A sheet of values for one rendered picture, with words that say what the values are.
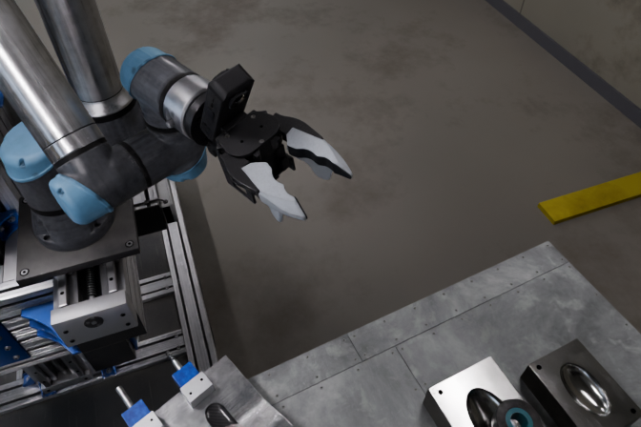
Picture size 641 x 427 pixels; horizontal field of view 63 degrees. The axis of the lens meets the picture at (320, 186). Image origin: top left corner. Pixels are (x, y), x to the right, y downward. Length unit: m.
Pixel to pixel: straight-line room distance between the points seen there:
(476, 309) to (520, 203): 1.43
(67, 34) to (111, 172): 0.28
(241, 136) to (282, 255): 1.71
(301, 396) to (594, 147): 2.34
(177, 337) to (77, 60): 1.16
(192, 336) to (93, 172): 1.21
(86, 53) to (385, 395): 0.84
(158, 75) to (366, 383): 0.74
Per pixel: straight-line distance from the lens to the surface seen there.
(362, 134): 2.83
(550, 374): 1.17
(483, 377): 1.11
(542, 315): 1.31
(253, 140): 0.59
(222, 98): 0.55
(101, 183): 0.74
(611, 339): 1.34
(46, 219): 1.09
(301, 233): 2.36
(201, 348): 1.85
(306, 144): 0.58
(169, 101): 0.68
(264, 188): 0.55
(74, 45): 0.94
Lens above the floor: 1.85
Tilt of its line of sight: 47 degrees down
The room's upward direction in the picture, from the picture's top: straight up
